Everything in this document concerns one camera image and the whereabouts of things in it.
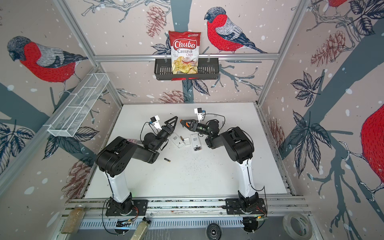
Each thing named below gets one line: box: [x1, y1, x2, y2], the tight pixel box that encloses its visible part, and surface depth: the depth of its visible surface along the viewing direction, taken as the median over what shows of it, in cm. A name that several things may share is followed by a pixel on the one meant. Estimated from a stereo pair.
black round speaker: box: [206, 223, 223, 240], surface depth 60 cm
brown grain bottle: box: [61, 203, 86, 234], surface depth 69 cm
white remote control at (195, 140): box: [190, 133, 202, 151], surface depth 100 cm
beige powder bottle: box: [130, 216, 152, 240], surface depth 66 cm
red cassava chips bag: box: [168, 30, 201, 81], surface depth 86 cm
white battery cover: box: [183, 137, 190, 145], surface depth 100 cm
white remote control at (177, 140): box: [169, 132, 186, 149], surface depth 100 cm
